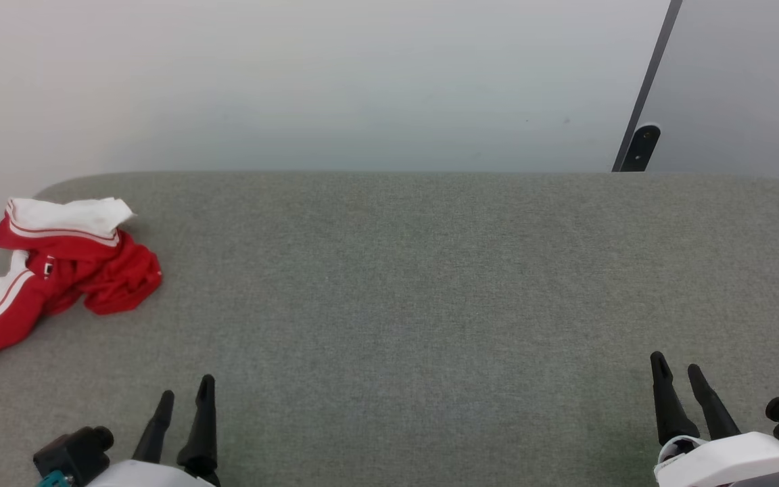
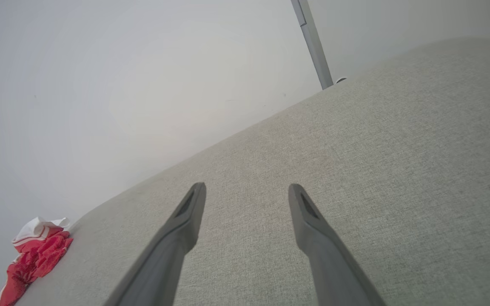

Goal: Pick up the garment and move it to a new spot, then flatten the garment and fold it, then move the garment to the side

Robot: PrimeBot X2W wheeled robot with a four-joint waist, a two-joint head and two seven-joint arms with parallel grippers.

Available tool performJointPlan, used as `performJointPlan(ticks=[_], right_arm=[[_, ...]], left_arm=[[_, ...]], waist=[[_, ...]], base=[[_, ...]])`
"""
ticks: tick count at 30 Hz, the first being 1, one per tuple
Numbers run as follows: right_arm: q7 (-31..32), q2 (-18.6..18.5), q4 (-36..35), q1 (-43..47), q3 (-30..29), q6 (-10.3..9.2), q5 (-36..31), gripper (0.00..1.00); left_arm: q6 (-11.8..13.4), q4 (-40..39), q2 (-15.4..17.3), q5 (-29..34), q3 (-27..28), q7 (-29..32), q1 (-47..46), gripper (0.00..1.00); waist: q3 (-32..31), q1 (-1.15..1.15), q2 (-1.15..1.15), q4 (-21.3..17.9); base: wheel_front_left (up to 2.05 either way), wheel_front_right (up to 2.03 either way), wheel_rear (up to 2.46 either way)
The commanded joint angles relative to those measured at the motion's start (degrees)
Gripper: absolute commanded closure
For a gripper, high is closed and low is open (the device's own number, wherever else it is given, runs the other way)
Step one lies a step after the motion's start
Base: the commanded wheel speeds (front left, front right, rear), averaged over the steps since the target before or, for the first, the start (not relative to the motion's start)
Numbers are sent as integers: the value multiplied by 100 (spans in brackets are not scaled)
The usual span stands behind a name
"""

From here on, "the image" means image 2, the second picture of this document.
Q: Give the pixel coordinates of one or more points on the grey fabric sofa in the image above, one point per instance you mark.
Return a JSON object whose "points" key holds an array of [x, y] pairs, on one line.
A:
{"points": [[355, 161]]}

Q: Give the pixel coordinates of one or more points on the grey door frame strip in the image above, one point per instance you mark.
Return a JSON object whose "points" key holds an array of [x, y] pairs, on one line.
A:
{"points": [[313, 42]]}

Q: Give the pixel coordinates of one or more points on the red and white jersey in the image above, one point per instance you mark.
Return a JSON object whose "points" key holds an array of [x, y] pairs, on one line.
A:
{"points": [[36, 255]]}

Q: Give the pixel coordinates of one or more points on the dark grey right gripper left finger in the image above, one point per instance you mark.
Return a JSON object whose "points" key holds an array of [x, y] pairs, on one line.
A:
{"points": [[168, 255]]}

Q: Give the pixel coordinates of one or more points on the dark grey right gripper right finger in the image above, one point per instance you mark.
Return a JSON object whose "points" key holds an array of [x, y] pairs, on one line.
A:
{"points": [[328, 263]]}

